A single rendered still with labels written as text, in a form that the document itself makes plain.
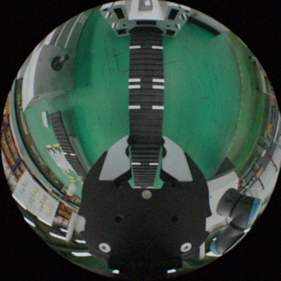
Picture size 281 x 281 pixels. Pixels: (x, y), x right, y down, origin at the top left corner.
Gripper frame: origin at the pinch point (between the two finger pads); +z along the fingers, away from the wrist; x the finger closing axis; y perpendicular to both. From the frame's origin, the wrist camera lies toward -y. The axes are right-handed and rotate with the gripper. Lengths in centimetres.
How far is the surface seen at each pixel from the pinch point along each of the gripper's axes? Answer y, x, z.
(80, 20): -29.2, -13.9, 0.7
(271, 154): 73, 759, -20
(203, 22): -26.3, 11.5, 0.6
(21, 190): 97, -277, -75
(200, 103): -5.8, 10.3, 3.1
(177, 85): -8.4, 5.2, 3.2
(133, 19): -18.3, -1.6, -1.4
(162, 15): -20.0, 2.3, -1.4
